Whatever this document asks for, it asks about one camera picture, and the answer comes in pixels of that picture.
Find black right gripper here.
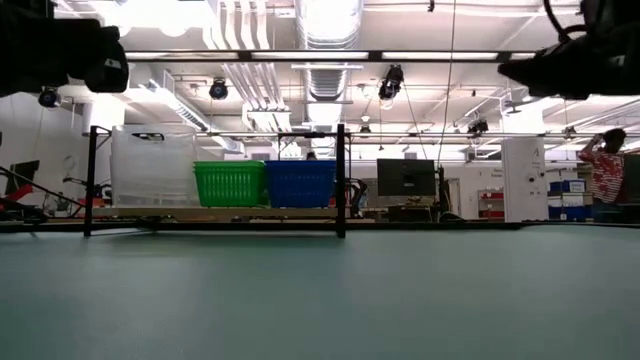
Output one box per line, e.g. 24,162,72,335
497,22,640,100

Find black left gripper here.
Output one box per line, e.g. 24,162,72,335
0,18,130,99

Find clear plastic bin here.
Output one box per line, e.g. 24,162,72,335
110,129,199,202
110,124,199,197
110,135,199,207

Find green slotted plastic basket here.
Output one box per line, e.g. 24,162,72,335
194,169,266,208
193,160,267,167
193,164,267,172

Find blue slotted plastic basket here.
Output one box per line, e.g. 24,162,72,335
264,159,337,166
265,168,337,209
264,163,337,171

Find wooden shelf board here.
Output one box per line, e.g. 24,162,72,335
92,206,346,220

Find blue storage crate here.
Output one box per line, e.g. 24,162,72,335
548,195,587,221
549,179,587,194

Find person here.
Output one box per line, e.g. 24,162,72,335
577,127,629,224

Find grey horizontal pipe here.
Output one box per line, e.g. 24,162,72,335
197,131,640,140

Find red drawer cabinet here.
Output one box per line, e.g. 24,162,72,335
477,188,505,220

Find red and black machine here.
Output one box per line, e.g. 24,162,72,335
0,159,86,224

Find black computer monitor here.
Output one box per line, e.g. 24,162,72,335
376,158,437,197

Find black overhead light bar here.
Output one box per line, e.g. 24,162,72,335
122,48,541,63

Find green table mat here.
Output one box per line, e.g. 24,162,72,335
0,227,640,360

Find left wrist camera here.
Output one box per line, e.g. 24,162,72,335
0,0,57,21

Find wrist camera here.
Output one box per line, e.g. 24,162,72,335
0,0,57,21
579,0,640,29

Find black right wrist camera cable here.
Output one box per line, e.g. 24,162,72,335
543,0,589,44

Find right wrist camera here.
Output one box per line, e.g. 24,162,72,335
579,0,640,29

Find black aluminium table frame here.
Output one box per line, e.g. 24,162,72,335
0,219,640,233

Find silver ribbed ventilation duct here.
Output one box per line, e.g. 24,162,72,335
294,0,364,104

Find black metal shelf frame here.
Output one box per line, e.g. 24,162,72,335
82,123,351,239

